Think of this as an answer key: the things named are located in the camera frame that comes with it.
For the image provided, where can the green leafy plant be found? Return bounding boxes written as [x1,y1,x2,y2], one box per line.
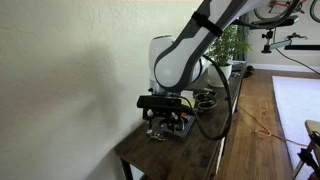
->
[204,23,253,68]

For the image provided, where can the folding chair with black frame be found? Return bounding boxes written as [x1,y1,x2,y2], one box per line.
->
[291,119,320,180]

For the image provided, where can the thin black camera cable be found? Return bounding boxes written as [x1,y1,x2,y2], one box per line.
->
[275,47,320,76]

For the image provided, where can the pale yellow paper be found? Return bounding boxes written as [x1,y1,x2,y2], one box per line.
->
[181,89,197,101]

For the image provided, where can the orange floor cable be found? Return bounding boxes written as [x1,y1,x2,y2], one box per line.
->
[237,104,309,148]

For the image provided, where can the flat blue box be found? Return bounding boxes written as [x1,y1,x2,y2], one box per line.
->
[156,113,197,141]

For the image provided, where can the white plant pot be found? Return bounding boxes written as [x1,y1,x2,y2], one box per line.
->
[206,63,234,89]

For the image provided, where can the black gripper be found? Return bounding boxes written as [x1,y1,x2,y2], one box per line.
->
[143,105,188,134]

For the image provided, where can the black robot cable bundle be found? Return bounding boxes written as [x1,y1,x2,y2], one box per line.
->
[179,54,234,142]

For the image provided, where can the white rug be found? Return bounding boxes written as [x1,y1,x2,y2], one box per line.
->
[271,75,320,171]

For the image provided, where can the red bicycle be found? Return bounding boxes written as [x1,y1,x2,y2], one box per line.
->
[253,0,320,24]

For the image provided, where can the black stereo camera bar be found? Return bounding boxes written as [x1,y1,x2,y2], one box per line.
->
[249,14,300,55]

